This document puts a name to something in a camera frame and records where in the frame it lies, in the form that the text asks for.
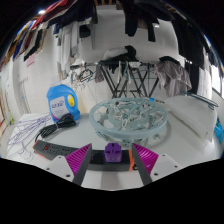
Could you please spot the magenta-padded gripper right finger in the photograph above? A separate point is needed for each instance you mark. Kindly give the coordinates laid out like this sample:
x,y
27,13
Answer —
x,y
146,158

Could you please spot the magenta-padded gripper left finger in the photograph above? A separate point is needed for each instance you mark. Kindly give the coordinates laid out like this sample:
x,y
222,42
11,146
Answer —
x,y
78,159

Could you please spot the purple charger block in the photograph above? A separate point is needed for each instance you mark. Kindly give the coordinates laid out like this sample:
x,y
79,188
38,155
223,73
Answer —
x,y
113,152

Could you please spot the dark grey orange-ended power strip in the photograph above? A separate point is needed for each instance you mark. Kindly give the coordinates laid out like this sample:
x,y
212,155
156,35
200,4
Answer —
x,y
53,150

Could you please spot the pale green round clip hanger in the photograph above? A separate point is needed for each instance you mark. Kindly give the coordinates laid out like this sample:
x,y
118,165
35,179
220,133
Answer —
x,y
128,118

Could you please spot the blue detergent bottle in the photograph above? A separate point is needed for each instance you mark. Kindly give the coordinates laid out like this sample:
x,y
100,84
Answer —
x,y
61,103

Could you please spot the white pillow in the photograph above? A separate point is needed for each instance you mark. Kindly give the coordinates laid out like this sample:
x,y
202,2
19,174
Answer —
x,y
191,115

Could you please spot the dark teal hoop hanger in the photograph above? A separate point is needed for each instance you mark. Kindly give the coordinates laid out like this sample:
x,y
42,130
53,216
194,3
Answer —
x,y
200,98

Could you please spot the black folding drying rack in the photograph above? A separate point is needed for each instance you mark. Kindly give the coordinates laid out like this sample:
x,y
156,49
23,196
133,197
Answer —
x,y
128,78

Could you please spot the grey garment on rack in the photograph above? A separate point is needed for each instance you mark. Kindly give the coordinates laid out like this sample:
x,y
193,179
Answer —
x,y
173,78

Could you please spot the white and black cloth bundle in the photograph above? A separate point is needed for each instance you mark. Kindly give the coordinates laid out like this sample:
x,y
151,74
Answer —
x,y
116,53

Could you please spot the row of colourful hanging clothes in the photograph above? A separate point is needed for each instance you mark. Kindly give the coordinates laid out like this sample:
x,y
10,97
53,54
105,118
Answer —
x,y
50,20

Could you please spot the row of dark hanging clothes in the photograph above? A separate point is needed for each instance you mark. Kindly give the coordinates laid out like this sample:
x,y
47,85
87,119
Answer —
x,y
160,16

